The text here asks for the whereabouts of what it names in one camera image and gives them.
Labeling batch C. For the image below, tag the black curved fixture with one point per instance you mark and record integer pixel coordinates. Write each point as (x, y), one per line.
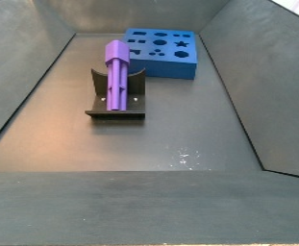
(135, 109)

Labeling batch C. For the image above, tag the purple three prong object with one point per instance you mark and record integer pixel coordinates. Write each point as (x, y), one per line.
(116, 62)

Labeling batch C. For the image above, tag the blue foam shape board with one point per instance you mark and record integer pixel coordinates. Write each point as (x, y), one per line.
(163, 52)

